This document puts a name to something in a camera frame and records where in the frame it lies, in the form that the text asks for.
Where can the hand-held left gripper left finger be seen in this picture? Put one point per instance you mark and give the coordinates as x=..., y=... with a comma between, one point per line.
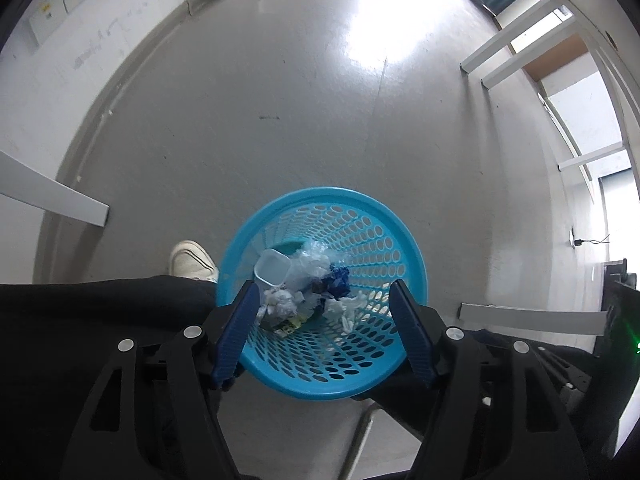
x=235, y=335

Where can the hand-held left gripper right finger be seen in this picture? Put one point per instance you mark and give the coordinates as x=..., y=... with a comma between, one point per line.
x=415, y=340

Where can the brown packet with yellow label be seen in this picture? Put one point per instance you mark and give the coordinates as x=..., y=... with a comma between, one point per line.
x=287, y=327

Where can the clear bag with white paper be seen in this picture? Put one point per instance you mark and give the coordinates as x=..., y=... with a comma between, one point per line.
x=280, y=302

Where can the white tissue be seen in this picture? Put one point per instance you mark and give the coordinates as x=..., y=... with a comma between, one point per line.
x=345, y=310

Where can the translucent white plastic cup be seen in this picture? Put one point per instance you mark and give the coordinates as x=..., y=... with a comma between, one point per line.
x=272, y=265

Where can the dark blue wrapper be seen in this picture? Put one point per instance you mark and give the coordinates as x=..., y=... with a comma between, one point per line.
x=335, y=280

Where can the clear plastic bag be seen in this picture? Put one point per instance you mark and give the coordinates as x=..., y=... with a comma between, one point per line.
x=312, y=259

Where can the blue plastic mesh basket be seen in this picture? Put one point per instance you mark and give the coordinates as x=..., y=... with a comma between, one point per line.
x=372, y=240

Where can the person's white shoe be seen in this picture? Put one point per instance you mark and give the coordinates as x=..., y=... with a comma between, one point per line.
x=192, y=260

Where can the grey metal chair leg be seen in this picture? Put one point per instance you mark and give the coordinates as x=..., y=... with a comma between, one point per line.
x=357, y=440

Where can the white table leg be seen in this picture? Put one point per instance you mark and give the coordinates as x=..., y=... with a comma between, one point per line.
x=510, y=30
x=60, y=195
x=592, y=156
x=535, y=57

